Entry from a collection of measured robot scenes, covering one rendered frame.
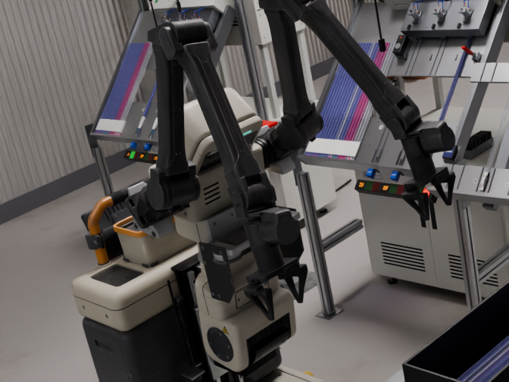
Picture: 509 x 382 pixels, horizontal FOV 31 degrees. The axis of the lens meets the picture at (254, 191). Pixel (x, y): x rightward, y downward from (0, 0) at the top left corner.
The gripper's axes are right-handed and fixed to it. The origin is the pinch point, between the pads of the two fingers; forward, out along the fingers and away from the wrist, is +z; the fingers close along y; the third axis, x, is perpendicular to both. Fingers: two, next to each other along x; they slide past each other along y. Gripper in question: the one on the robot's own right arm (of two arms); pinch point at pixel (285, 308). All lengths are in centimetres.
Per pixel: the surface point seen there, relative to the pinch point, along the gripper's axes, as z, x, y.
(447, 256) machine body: 50, 87, 158
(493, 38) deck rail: -30, 42, 161
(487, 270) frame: 48, 54, 137
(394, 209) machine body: 28, 107, 158
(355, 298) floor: 63, 133, 147
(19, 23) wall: -113, 390, 181
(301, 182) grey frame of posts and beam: 4, 121, 127
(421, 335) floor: 72, 90, 133
